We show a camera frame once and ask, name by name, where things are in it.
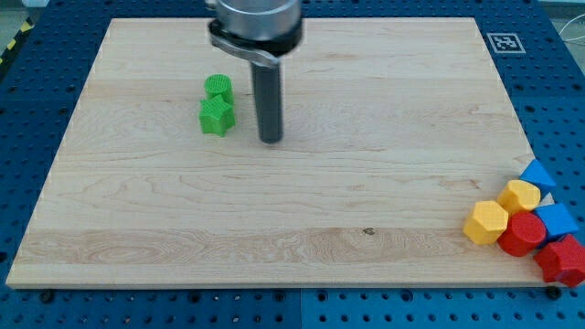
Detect red cylinder block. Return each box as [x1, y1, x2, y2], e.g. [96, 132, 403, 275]
[497, 212, 547, 257]

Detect green star block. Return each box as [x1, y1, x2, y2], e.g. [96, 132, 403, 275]
[198, 95, 236, 137]

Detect red star block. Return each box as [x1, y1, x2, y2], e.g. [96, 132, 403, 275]
[533, 234, 584, 288]

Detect wooden board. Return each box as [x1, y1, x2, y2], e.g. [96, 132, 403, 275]
[6, 17, 543, 289]

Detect green cylinder block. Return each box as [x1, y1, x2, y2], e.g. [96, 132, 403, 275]
[204, 74, 234, 105]

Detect white fiducial marker tag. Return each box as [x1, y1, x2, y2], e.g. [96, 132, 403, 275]
[486, 33, 526, 54]

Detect yellow hexagon block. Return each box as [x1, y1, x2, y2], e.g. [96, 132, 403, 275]
[463, 200, 509, 245]

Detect yellow heart block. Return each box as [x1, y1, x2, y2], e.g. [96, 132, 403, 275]
[496, 179, 541, 216]

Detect white cable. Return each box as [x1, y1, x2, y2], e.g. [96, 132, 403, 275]
[558, 12, 585, 44]

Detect yellow black hazard tape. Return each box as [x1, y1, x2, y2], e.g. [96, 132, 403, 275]
[1, 17, 35, 69]

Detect blue triangular block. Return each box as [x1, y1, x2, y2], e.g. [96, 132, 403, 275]
[519, 159, 557, 199]

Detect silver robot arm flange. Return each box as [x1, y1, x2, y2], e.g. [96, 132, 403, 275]
[205, 0, 303, 69]

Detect blue cube block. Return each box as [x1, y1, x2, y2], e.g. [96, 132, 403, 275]
[533, 203, 579, 242]

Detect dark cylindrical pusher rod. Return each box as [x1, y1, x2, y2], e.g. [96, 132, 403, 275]
[250, 63, 283, 143]

